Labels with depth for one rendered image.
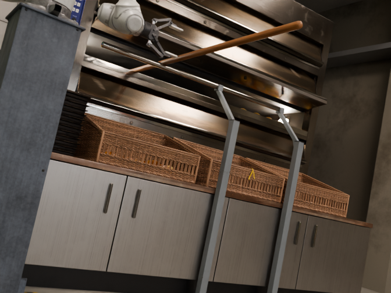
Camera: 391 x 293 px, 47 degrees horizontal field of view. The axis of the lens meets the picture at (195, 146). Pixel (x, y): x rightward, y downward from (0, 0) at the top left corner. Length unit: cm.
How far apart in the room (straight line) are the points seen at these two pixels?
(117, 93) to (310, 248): 150
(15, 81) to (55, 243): 81
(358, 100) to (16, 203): 445
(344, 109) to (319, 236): 282
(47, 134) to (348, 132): 426
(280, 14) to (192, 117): 109
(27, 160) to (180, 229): 101
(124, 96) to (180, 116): 39
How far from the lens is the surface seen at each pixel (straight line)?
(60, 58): 157
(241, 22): 322
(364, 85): 546
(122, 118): 270
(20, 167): 152
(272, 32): 177
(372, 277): 467
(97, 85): 267
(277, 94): 335
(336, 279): 309
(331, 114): 560
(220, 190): 232
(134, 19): 193
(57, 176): 202
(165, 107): 283
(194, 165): 234
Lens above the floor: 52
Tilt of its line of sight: 6 degrees up
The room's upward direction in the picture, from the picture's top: 12 degrees clockwise
